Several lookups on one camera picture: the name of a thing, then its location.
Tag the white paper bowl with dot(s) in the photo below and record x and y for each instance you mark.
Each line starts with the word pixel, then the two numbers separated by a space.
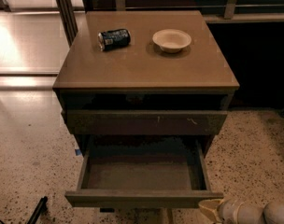
pixel 171 40

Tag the blue tape piece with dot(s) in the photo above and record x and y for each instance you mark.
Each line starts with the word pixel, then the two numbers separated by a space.
pixel 78 152

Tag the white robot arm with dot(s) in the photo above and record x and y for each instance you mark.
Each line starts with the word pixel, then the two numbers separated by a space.
pixel 233 211

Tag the top drawer front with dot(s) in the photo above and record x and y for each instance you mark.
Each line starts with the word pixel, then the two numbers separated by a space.
pixel 144 122

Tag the wooden drawer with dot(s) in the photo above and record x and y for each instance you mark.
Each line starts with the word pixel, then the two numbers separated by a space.
pixel 170 173

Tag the dark blue soda can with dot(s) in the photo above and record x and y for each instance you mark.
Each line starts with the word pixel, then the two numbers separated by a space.
pixel 109 40

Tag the foam gripper body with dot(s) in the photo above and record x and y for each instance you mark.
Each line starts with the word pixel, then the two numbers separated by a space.
pixel 226 211

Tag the black floor marker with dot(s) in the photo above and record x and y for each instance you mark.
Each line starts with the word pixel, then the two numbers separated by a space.
pixel 107 210

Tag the brown wooden drawer cabinet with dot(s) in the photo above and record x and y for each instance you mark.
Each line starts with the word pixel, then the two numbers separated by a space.
pixel 141 76

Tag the black rod on floor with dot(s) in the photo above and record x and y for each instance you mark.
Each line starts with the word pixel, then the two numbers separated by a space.
pixel 40 208

